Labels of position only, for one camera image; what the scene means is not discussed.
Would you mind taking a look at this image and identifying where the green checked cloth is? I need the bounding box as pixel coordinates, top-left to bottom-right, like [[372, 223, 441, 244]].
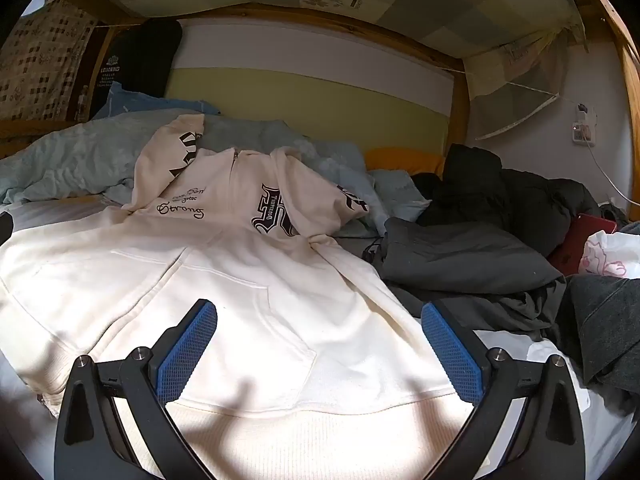
[[60, 0, 586, 56]]

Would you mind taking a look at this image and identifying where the black hanging garment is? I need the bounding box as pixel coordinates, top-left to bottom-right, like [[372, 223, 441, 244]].
[[90, 19, 183, 116]]

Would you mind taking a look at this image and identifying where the light blue pillow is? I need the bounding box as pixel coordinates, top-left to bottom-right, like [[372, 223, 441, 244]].
[[370, 169, 433, 223]]

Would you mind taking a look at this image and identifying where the light blue duvet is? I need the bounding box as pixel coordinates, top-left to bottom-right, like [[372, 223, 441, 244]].
[[0, 108, 431, 238]]

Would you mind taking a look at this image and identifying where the cream printed hoodie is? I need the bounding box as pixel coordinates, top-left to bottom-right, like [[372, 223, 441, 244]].
[[0, 114, 483, 480]]

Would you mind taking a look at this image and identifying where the white wall device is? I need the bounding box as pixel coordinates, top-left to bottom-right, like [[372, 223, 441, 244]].
[[570, 104, 600, 147]]

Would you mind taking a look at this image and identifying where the white cable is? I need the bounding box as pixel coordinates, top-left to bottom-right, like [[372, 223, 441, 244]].
[[587, 142, 631, 206]]

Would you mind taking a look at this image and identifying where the white pink printed bag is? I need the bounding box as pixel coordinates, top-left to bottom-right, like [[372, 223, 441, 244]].
[[580, 230, 640, 281]]

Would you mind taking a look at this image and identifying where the patterned beige curtain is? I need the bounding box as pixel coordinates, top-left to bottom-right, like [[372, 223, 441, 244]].
[[0, 0, 98, 123]]

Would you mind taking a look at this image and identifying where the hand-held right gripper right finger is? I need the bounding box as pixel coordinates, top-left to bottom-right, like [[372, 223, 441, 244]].
[[421, 300, 587, 480]]

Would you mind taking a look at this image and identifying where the black jacket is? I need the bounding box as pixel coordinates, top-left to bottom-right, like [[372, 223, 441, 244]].
[[415, 144, 601, 261]]

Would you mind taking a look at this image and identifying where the orange pillow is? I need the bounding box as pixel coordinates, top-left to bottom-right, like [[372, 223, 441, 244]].
[[364, 147, 447, 177]]

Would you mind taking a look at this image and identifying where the charcoal garment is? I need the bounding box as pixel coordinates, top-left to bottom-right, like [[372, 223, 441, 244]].
[[550, 275, 640, 406]]

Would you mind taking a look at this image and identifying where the translucent net curtain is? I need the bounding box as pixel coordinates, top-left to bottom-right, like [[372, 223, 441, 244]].
[[462, 25, 588, 141]]

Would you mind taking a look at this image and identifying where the red flat case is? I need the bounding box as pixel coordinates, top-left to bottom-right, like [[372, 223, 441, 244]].
[[547, 213, 618, 277]]

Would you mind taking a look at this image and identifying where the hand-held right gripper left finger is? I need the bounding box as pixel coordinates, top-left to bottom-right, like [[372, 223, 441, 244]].
[[54, 299, 218, 480]]

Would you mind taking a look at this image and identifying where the dark grey garment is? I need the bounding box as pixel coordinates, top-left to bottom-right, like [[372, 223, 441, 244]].
[[367, 217, 568, 331]]

